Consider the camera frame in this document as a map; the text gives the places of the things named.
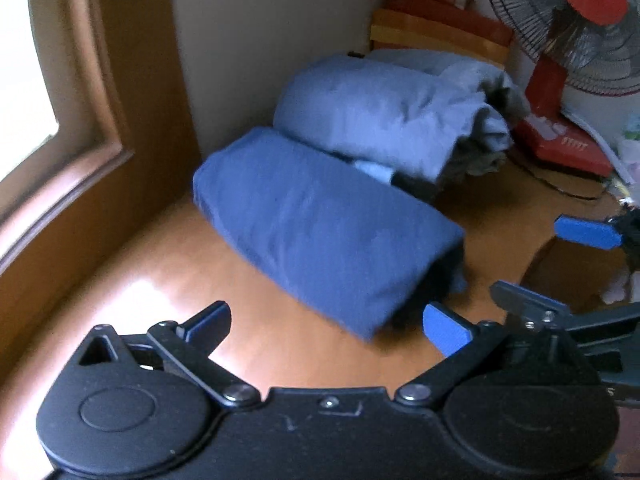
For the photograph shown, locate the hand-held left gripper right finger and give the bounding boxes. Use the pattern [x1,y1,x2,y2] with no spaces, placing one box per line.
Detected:
[395,302,586,407]

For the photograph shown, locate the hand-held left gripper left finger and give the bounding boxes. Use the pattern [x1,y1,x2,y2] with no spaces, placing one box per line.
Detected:
[75,301,262,407]

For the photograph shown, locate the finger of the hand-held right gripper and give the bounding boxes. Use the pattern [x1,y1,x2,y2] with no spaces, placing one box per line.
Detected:
[554,212,640,261]
[489,280,640,376]

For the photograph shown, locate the blue pants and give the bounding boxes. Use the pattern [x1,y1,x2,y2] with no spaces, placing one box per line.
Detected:
[272,55,512,183]

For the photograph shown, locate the white green bottle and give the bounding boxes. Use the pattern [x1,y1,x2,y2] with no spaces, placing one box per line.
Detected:
[617,114,640,161]

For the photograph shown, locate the dark blue rolled garment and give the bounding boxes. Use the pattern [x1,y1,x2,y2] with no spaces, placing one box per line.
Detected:
[192,126,467,343]

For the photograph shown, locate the grey blue rolled garment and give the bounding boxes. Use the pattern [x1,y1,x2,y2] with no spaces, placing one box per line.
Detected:
[370,49,532,178]

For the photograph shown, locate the electric fan red base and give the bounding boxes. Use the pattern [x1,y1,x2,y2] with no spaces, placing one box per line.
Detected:
[480,0,640,178]

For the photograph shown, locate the stack of orange red cloths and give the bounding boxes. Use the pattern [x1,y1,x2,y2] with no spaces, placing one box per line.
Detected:
[369,0,517,68]

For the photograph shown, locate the glass window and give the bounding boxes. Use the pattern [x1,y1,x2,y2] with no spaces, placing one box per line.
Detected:
[0,0,61,183]

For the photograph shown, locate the thin black power cord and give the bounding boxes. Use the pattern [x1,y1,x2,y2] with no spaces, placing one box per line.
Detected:
[505,147,608,202]

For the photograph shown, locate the white cord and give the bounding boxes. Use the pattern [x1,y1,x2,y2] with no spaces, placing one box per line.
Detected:
[560,107,636,186]

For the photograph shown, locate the wooden window frame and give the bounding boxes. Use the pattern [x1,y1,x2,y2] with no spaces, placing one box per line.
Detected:
[0,0,198,281]

